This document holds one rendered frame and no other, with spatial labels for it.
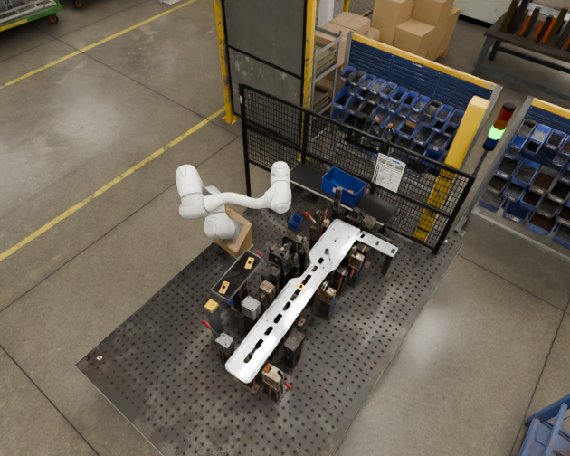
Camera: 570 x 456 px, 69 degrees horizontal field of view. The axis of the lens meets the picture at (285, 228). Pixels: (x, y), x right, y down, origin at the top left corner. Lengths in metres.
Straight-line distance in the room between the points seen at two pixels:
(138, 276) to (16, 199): 1.83
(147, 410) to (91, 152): 3.58
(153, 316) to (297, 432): 1.25
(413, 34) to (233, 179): 3.18
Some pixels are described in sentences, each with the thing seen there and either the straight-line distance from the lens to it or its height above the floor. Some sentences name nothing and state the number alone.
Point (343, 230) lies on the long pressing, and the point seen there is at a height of 1.00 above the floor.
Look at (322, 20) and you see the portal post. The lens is 6.71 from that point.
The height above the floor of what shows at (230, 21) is 1.34.
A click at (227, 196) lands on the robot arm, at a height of 1.67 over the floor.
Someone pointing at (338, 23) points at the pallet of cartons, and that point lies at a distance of 5.66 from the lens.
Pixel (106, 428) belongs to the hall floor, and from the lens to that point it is 3.69.
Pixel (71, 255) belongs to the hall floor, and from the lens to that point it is 4.60.
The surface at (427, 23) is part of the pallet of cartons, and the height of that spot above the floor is 0.75.
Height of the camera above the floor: 3.38
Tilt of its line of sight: 51 degrees down
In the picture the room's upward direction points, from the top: 2 degrees clockwise
